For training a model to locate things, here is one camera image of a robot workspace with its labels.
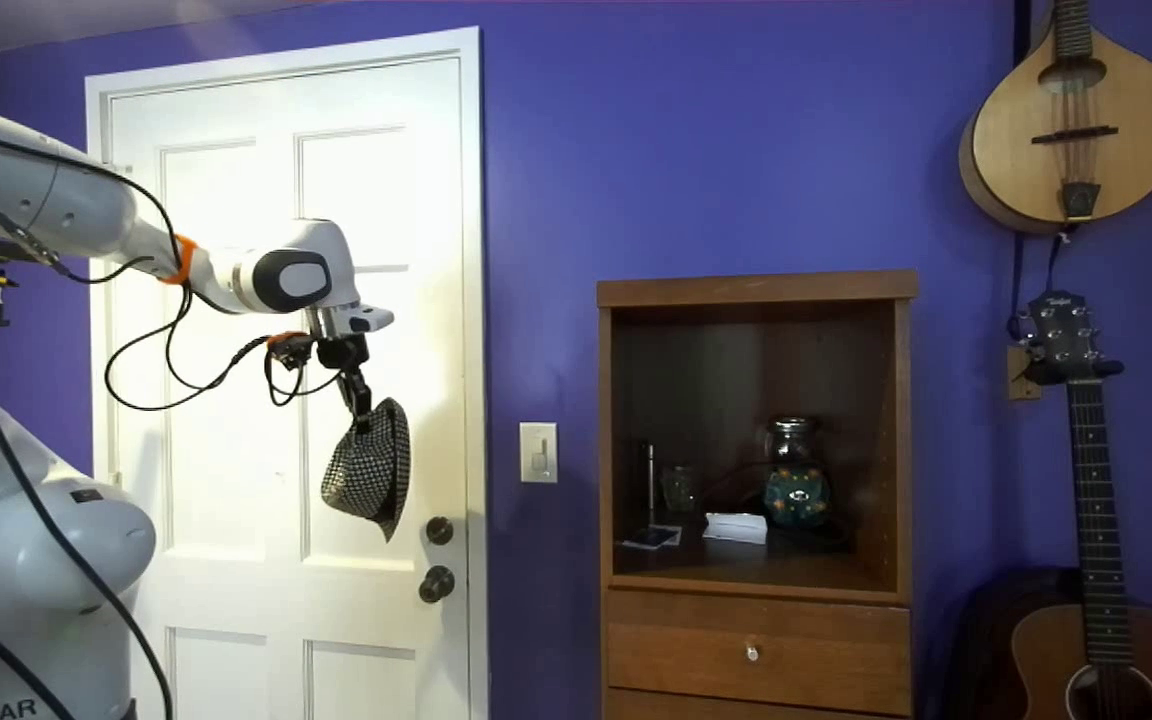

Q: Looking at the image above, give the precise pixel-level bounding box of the brown acoustic guitar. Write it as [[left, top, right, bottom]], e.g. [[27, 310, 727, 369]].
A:
[[943, 287, 1152, 720]]

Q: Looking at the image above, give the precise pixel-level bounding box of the dark glass on shelf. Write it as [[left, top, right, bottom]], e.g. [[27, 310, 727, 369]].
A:
[[614, 438, 706, 556]]

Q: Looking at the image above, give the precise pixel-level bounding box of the dark round door knob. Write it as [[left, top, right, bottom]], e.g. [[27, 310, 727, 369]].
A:
[[415, 558, 459, 608]]

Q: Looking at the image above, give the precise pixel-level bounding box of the small white box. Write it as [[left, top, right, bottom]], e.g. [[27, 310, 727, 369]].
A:
[[702, 509, 777, 549]]

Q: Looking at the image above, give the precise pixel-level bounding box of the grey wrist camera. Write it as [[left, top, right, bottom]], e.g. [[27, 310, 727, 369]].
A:
[[330, 303, 401, 341]]

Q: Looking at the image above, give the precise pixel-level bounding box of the brown wooden cabinet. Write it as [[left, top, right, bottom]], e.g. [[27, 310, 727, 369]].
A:
[[597, 268, 921, 720]]

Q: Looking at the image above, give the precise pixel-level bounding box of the white panel door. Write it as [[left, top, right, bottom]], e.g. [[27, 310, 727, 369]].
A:
[[78, 22, 491, 720]]

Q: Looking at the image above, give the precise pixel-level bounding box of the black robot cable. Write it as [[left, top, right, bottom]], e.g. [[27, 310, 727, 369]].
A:
[[0, 124, 349, 720]]

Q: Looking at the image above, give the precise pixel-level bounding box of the tan wooden mandolin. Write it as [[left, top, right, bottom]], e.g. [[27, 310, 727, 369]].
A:
[[954, 0, 1152, 241]]

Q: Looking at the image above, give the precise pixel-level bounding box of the orange strap on arm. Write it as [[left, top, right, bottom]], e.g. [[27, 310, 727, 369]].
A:
[[160, 233, 203, 293]]

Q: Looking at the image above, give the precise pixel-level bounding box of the white light switch plate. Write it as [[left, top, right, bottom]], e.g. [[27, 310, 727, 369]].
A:
[[515, 421, 565, 486]]

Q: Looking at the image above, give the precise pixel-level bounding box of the tan paper tag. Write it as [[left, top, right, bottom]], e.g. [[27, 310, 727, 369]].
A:
[[1005, 341, 1046, 405]]

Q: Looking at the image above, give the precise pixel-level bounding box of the dark patterned vase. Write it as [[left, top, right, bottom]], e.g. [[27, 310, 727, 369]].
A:
[[759, 410, 835, 541]]

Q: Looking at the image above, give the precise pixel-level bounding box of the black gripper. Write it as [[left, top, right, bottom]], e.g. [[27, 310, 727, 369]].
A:
[[313, 326, 379, 421]]

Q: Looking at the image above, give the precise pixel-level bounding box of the orange cable holder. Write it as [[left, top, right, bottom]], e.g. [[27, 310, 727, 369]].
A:
[[262, 326, 316, 363]]

